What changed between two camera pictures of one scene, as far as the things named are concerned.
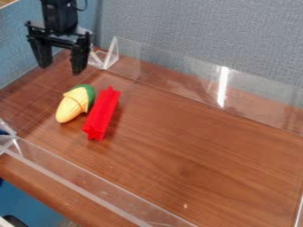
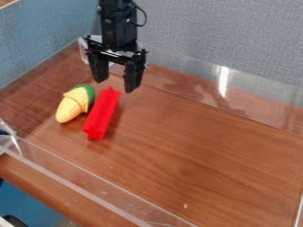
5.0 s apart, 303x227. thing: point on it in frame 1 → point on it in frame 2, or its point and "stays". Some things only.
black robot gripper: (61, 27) → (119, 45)
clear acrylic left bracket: (9, 138) stays
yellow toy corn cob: (78, 100) stays
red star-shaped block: (101, 113) stays
